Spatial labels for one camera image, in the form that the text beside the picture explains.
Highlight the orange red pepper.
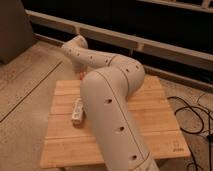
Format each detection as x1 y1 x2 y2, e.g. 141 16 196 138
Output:
79 73 85 80

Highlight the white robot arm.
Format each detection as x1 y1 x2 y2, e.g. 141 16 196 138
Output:
62 35 159 171

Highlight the white plastic bottle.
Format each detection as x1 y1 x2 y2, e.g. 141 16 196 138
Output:
71 98 84 125

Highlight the grey couch corner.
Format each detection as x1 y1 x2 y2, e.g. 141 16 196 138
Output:
0 0 36 64

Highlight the black cable on floor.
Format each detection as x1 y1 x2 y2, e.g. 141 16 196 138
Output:
166 93 213 171

